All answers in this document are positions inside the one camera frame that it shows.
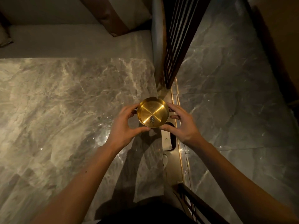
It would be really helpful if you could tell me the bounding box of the grey metal post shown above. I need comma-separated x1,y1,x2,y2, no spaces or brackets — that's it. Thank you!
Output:
151,0,167,88

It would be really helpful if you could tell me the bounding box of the gold metal bowl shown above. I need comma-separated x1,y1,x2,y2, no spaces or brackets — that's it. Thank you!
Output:
137,97,170,128

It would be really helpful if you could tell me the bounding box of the person's right forearm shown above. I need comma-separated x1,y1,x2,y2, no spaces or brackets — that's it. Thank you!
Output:
193,139,299,224

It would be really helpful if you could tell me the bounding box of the brown and beige pillow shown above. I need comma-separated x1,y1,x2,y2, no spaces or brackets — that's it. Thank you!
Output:
78,0,153,37

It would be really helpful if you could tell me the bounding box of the person's dark clothing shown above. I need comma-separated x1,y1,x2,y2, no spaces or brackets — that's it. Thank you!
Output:
96,195,197,224

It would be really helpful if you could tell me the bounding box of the brass metal base strip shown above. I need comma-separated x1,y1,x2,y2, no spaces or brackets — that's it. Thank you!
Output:
157,84,190,218

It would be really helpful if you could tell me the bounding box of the low dark slatted screen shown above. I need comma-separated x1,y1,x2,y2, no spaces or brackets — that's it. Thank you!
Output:
177,182,231,224

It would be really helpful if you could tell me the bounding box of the person's left hand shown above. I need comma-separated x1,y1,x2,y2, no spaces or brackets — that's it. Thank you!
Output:
106,103,151,151

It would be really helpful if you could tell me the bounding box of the tall dark slatted screen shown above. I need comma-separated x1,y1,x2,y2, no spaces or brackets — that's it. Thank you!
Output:
163,0,212,90

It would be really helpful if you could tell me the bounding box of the person's right hand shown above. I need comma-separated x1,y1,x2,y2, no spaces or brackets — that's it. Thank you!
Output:
159,103,207,150

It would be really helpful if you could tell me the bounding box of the person's left forearm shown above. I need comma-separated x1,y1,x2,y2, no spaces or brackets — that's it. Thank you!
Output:
29,143,123,224

